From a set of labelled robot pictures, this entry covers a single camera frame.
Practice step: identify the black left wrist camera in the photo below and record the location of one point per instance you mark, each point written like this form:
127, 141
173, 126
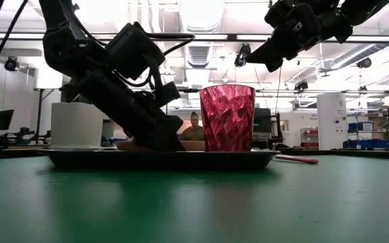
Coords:
133, 50

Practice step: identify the blue storage bin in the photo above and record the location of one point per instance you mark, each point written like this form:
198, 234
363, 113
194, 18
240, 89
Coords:
361, 126
366, 144

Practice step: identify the red shelf bins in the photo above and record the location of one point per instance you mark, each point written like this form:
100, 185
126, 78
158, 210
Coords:
310, 138

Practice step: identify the small black monitor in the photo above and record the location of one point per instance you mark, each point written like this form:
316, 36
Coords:
3, 119

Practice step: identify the red pen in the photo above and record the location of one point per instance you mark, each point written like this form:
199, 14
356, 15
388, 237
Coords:
297, 159

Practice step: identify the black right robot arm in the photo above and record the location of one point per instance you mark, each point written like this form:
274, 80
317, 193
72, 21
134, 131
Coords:
363, 10

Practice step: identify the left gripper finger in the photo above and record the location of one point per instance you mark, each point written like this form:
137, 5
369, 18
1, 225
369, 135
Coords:
145, 133
169, 135

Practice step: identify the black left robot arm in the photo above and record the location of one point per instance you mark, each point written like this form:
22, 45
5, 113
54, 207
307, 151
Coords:
59, 37

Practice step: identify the red faceted plastic cup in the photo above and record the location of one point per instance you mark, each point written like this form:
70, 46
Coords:
227, 118

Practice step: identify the seated person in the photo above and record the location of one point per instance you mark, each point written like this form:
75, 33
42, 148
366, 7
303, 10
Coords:
194, 131

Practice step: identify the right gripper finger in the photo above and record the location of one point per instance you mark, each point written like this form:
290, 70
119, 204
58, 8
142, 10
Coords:
273, 66
275, 50

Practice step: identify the white square plant pot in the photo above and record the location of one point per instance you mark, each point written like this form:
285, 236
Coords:
76, 126

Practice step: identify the black overhead rig beam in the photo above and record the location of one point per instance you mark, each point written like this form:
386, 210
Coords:
221, 37

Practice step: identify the brown wooden plate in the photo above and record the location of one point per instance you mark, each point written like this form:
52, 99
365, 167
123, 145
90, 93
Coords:
194, 146

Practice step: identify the black ceiling camera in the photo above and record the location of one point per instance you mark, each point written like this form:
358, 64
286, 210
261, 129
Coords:
301, 85
364, 63
11, 64
242, 55

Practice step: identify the dark serving tray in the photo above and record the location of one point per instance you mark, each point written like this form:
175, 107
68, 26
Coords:
157, 160

